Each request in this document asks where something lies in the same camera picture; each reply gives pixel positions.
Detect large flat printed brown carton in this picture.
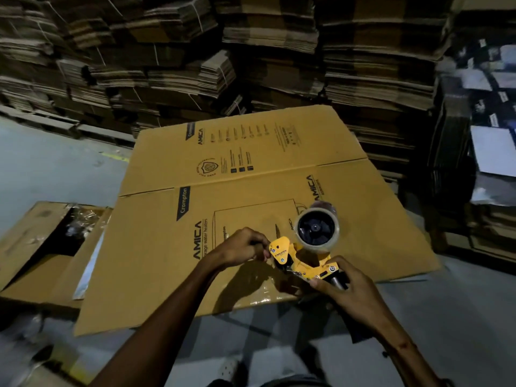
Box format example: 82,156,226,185
74,105,441,337

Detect yellow tape dispenser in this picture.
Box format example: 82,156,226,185
269,236,348,291

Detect clear packing tape roll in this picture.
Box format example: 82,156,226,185
293,201,340,254

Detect open brown cardboard box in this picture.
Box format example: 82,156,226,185
0,201,114,309

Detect person's left hand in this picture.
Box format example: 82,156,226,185
206,227,272,273

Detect wooden pallets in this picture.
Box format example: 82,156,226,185
0,104,136,149

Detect stack of flattened brown cartons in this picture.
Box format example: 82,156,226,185
314,0,458,194
0,0,247,135
214,0,325,114

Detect person's white shoe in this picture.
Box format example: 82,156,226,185
217,356,243,384

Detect crumpled clear plastic wrap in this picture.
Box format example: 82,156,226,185
64,203,101,239

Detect person's right hand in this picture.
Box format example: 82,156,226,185
308,256,398,336

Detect stack of dark printed cartons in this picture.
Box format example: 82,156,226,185
427,34,516,275

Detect person's right forearm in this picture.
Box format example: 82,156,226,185
373,320,446,387

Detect person's left forearm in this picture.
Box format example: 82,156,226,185
89,258,220,387

